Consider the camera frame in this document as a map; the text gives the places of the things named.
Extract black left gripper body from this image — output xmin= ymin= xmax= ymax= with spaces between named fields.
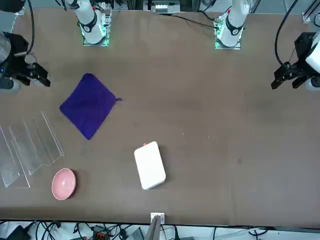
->
xmin=291 ymin=31 xmax=317 ymax=67

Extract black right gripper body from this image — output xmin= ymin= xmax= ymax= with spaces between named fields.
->
xmin=0 ymin=33 xmax=28 ymax=81

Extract purple towel with loop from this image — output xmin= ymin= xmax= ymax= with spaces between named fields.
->
xmin=59 ymin=72 xmax=124 ymax=141

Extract clear acrylic stepped rack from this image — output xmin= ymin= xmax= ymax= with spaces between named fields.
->
xmin=0 ymin=111 xmax=66 ymax=189

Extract pink bowl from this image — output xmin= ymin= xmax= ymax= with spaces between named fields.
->
xmin=51 ymin=168 xmax=77 ymax=201

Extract white power strip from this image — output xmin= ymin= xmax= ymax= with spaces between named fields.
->
xmin=151 ymin=2 xmax=181 ymax=14

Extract black power adapter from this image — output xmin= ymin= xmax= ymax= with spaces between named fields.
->
xmin=4 ymin=224 xmax=31 ymax=240

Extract black device with orange buttons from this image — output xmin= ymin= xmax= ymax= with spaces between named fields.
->
xmin=90 ymin=224 xmax=111 ymax=240

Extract grey power adapter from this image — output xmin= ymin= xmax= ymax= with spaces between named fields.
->
xmin=129 ymin=227 xmax=145 ymax=240

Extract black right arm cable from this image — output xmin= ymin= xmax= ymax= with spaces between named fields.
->
xmin=26 ymin=0 xmax=36 ymax=55

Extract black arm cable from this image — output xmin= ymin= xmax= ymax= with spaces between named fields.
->
xmin=274 ymin=0 xmax=300 ymax=66
xmin=26 ymin=0 xmax=36 ymax=55

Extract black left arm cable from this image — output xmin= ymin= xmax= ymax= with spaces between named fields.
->
xmin=274 ymin=0 xmax=300 ymax=66

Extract black base cable on table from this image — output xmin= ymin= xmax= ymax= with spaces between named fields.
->
xmin=171 ymin=11 xmax=219 ymax=29

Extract white drawer box orange handles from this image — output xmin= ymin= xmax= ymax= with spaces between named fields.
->
xmin=133 ymin=141 xmax=167 ymax=191

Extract grey aluminium post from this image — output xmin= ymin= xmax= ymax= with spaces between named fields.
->
xmin=145 ymin=215 xmax=162 ymax=240

